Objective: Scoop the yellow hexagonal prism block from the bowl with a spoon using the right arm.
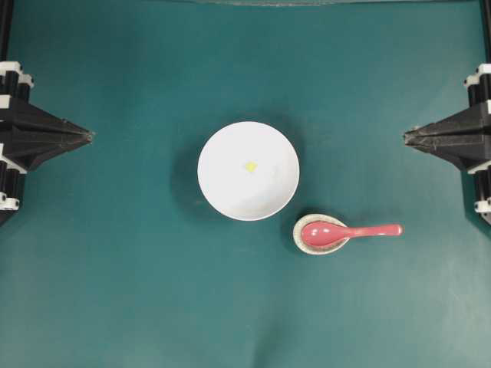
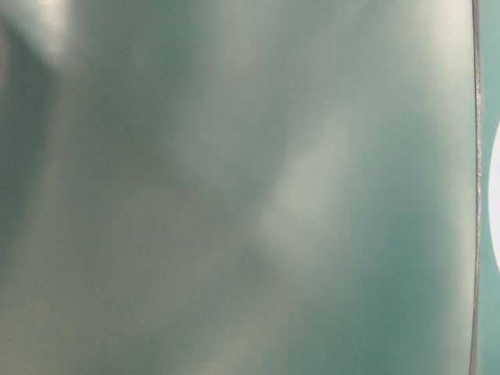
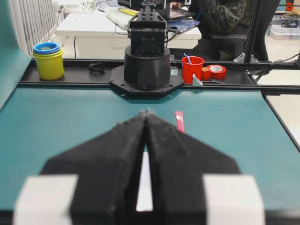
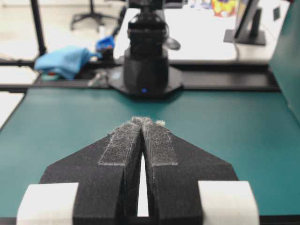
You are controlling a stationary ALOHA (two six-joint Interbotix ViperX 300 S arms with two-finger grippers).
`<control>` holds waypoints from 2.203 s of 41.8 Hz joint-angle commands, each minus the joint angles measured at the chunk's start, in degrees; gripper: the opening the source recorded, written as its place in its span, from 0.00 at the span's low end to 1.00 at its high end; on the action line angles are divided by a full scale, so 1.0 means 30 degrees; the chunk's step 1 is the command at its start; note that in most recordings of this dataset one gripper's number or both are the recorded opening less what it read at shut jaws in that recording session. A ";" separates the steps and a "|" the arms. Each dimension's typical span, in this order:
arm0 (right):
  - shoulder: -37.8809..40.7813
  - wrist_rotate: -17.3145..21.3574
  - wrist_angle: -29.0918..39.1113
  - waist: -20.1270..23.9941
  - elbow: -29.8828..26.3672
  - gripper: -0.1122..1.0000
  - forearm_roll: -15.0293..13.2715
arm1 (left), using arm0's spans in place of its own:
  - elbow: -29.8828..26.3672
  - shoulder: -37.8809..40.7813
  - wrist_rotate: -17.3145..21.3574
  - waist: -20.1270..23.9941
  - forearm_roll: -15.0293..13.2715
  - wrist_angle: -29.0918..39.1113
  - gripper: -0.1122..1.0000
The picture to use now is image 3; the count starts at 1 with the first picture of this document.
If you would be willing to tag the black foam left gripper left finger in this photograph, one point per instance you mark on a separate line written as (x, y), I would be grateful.
(108, 168)

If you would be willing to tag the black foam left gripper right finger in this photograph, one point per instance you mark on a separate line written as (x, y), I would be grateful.
(177, 164)

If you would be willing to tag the red spoon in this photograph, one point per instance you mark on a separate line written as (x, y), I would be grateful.
(179, 116)

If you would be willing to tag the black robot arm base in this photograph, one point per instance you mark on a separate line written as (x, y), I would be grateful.
(147, 66)

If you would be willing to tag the small red cylinder block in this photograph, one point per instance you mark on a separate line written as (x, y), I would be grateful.
(206, 73)

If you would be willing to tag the red plastic cup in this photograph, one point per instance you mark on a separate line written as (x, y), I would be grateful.
(189, 69)

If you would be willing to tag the red tape roll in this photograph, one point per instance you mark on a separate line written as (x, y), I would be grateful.
(217, 72)

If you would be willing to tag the blue straw in cup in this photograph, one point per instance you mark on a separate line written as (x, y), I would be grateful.
(188, 58)

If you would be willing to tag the yellow plastic cup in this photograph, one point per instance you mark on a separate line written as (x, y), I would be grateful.
(50, 66)

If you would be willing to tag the white desk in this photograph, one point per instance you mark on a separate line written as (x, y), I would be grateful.
(96, 36)

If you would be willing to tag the seated person in dark jacket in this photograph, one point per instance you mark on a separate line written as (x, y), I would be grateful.
(220, 18)

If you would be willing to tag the white folded cloth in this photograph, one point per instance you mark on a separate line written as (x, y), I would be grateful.
(120, 15)

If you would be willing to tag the silver corner bracket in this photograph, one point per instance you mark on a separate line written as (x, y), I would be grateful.
(196, 81)

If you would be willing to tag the black aluminium frame rail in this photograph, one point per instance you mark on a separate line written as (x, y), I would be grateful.
(238, 77)

